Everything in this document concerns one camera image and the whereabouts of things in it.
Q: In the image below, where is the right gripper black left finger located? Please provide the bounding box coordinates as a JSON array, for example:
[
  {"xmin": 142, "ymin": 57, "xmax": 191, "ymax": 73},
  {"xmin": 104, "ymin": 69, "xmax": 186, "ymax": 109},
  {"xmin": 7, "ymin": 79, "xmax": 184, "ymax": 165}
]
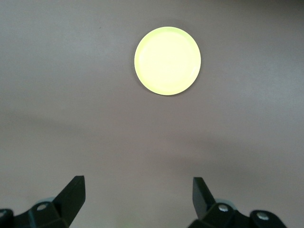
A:
[{"xmin": 0, "ymin": 175, "xmax": 86, "ymax": 228}]

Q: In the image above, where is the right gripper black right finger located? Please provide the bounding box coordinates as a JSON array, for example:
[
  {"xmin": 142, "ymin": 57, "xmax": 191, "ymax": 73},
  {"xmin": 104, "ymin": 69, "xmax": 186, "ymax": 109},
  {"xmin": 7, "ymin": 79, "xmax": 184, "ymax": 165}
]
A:
[{"xmin": 189, "ymin": 177, "xmax": 287, "ymax": 228}]

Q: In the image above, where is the yellow round plate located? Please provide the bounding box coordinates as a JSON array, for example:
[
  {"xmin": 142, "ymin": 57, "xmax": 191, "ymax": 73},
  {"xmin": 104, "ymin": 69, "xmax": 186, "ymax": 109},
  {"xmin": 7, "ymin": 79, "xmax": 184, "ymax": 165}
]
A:
[{"xmin": 134, "ymin": 26, "xmax": 202, "ymax": 96}]

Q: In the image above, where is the brown table mat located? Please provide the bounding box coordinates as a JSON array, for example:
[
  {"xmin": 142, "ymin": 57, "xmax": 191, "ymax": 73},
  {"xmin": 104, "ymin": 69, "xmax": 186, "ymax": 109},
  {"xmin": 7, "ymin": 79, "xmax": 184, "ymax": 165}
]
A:
[{"xmin": 0, "ymin": 0, "xmax": 304, "ymax": 228}]

